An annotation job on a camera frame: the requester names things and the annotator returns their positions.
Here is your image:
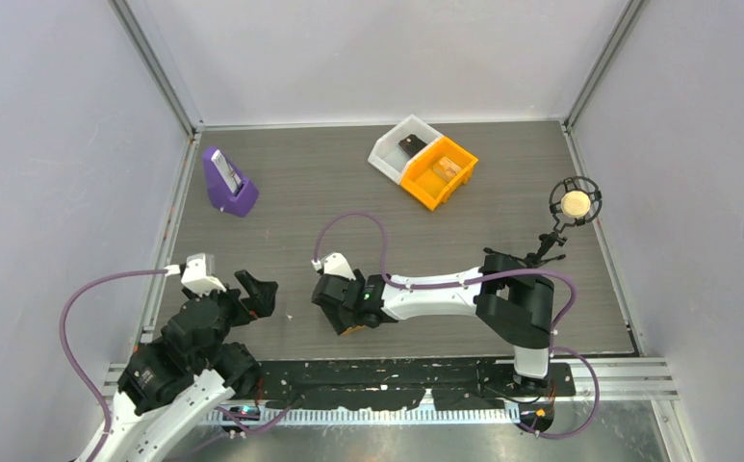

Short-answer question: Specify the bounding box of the white plastic bin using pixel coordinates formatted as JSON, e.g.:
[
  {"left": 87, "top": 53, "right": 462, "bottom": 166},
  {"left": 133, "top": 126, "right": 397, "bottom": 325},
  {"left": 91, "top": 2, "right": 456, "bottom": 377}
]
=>
[{"left": 368, "top": 115, "right": 443, "bottom": 185}]

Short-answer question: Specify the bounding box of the black card in white bin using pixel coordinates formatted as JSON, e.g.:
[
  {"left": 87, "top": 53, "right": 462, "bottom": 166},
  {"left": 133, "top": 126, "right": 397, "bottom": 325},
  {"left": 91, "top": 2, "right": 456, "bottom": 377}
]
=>
[{"left": 398, "top": 134, "right": 427, "bottom": 159}]

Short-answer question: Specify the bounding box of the clear card in orange bin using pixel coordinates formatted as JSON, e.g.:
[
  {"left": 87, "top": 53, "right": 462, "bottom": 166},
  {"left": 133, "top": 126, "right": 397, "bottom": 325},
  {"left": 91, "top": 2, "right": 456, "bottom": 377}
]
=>
[{"left": 432, "top": 157, "right": 462, "bottom": 182}]

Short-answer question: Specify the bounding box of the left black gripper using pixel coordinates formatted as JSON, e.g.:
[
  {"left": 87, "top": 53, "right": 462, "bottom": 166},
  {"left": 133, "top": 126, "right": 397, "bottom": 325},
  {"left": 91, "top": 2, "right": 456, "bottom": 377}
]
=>
[{"left": 185, "top": 269, "right": 277, "bottom": 368}]

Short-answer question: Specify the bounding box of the aluminium frame rail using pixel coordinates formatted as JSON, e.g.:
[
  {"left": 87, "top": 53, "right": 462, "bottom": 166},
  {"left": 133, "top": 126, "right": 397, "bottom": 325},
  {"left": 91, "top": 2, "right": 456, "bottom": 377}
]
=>
[{"left": 97, "top": 362, "right": 679, "bottom": 427}]

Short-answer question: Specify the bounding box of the white card in purple stand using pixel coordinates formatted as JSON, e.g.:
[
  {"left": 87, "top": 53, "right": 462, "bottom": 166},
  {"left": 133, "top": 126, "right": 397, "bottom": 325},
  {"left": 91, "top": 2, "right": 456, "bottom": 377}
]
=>
[{"left": 211, "top": 149, "right": 242, "bottom": 195}]

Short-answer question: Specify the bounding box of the purple stand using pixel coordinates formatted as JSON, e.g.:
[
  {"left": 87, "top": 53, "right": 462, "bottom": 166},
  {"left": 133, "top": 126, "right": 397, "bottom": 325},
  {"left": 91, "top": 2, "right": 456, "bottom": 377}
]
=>
[{"left": 202, "top": 146, "right": 259, "bottom": 218}]

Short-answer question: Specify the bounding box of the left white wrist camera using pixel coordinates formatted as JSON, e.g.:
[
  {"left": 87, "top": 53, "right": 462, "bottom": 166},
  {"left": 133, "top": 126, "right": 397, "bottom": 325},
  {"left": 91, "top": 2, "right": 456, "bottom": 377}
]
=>
[{"left": 165, "top": 253, "right": 227, "bottom": 298}]

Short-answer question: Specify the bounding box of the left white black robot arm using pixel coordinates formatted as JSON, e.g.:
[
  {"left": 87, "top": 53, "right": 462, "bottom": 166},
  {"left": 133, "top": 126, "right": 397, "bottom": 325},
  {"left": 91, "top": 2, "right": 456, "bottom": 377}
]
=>
[{"left": 59, "top": 265, "right": 279, "bottom": 461}]

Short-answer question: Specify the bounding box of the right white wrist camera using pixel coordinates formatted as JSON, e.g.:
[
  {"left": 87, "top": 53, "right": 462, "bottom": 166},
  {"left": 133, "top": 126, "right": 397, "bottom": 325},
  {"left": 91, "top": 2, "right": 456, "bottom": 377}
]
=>
[{"left": 311, "top": 252, "right": 356, "bottom": 280}]

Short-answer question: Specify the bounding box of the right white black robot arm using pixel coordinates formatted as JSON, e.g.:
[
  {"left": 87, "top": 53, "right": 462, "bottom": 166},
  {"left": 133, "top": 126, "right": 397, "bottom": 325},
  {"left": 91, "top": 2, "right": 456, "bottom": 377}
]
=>
[{"left": 311, "top": 252, "right": 554, "bottom": 396}]

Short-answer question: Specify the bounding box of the microphone with shock mount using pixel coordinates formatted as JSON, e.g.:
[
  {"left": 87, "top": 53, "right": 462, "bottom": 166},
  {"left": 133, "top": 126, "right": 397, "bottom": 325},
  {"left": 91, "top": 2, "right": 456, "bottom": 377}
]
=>
[{"left": 549, "top": 176, "right": 603, "bottom": 229}]

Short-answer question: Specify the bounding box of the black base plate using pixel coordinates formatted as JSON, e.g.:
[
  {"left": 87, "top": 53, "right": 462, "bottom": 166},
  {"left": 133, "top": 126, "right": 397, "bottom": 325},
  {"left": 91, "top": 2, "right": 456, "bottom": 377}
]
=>
[{"left": 236, "top": 357, "right": 576, "bottom": 411}]

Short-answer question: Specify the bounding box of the orange card holder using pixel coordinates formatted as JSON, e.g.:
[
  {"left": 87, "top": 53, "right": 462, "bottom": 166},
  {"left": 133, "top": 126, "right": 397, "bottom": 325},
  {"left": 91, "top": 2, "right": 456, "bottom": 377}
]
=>
[{"left": 338, "top": 325, "right": 367, "bottom": 336}]

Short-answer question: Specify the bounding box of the black microphone tripod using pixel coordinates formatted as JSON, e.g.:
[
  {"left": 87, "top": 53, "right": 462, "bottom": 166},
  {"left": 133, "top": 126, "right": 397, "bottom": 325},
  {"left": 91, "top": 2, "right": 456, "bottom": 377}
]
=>
[{"left": 483, "top": 223, "right": 571, "bottom": 270}]

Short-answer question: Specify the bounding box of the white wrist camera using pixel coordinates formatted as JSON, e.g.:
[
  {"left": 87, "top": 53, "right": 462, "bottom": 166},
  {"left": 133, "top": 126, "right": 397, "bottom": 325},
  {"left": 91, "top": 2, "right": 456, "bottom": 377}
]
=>
[
  {"left": 311, "top": 252, "right": 356, "bottom": 280},
  {"left": 165, "top": 253, "right": 227, "bottom": 298}
]

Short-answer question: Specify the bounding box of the orange plastic bin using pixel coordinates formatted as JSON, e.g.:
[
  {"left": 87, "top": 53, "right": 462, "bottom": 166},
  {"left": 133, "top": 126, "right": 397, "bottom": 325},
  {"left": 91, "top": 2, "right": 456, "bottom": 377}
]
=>
[{"left": 399, "top": 136, "right": 479, "bottom": 211}]

